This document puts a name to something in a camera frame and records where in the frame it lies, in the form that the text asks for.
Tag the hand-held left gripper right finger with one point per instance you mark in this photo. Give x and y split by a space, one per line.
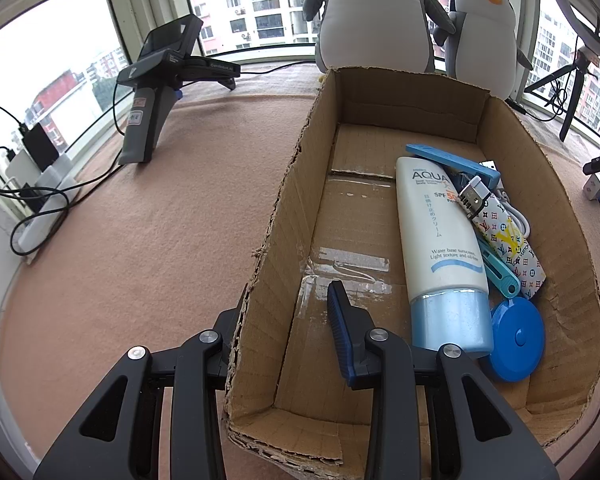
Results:
339 330

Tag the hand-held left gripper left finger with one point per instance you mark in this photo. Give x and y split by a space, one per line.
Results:
225 332

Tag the white charger plug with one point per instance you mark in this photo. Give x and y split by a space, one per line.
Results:
593 186

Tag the patterned white lighter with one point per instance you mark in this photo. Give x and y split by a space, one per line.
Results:
510 245

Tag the cardboard box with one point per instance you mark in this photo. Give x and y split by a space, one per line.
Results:
360 220

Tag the white blue sunscreen tube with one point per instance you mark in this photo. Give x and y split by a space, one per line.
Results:
435 240

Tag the teal plastic clip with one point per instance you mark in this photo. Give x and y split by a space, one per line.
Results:
500 275

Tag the blue plastic phone stand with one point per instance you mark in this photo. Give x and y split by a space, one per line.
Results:
455 162

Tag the round blue tape measure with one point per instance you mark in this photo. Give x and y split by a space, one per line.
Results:
517 340

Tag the black tripod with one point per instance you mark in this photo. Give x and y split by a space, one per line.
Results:
570 110

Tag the black inline remote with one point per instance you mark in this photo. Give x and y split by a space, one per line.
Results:
515 105

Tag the small penguin plush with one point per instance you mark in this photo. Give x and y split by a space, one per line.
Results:
485 40

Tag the white power strip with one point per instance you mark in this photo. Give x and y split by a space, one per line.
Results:
45 210

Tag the checkered beige cloth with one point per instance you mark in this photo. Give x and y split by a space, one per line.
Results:
270 80

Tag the black power adapter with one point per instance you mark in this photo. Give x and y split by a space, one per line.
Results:
42 145

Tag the white power adapter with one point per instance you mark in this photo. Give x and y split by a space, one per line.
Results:
20 167

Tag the large penguin plush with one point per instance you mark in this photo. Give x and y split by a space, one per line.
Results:
375 15

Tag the white window frame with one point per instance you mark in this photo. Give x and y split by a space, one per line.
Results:
145 0

